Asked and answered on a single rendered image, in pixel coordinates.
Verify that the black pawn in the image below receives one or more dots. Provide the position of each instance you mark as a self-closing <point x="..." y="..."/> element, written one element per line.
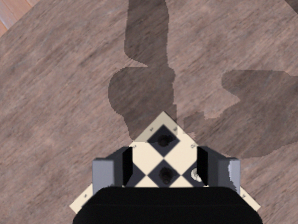
<point x="163" y="142"/>

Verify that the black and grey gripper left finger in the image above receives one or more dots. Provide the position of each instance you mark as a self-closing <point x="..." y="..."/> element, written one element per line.
<point x="113" y="170"/>

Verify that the cream and black chessboard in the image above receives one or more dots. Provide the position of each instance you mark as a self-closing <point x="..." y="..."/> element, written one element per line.
<point x="149" y="159"/>

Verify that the black bishop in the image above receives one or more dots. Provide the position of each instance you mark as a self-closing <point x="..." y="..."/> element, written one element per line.
<point x="164" y="175"/>

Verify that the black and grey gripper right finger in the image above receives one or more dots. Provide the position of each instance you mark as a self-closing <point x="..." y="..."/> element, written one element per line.
<point x="214" y="169"/>

